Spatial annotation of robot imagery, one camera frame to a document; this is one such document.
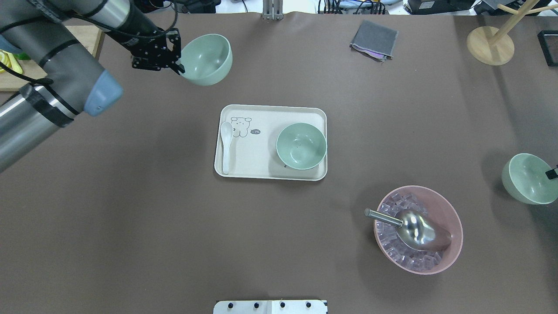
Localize clear ice cubes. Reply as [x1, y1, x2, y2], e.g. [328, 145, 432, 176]
[375, 193, 444, 272]

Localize wooden stand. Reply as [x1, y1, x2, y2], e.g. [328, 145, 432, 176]
[466, 0, 558, 66]

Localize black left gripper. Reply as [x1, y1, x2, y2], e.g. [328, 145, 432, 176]
[132, 28, 185, 75]

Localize grey folded cloth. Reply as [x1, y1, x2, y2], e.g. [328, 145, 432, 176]
[350, 20, 399, 62]

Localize metal camera post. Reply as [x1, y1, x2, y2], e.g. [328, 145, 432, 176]
[262, 0, 284, 20]

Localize yellow plastic knife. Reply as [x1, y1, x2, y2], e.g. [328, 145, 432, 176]
[6, 53, 24, 74]

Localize green bowl on tray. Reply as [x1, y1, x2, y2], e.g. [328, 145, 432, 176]
[276, 123, 328, 171]

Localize bamboo cutting board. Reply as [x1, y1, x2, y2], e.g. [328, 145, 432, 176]
[0, 25, 105, 92]

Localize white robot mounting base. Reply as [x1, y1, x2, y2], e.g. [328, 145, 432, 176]
[213, 299, 329, 314]

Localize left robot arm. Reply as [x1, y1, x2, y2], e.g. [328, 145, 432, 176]
[1, 0, 184, 171]

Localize green bowl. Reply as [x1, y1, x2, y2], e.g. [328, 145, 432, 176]
[180, 34, 233, 87]
[276, 123, 328, 171]
[501, 153, 558, 205]

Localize black box at edge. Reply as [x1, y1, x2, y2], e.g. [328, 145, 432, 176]
[537, 30, 558, 66]

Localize metal ice scoop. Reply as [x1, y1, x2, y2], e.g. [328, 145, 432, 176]
[364, 208, 452, 252]

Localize cream bunny serving tray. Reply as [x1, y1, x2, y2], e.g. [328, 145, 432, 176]
[214, 105, 327, 181]

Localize pink bowl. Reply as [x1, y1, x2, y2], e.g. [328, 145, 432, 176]
[374, 185, 463, 275]

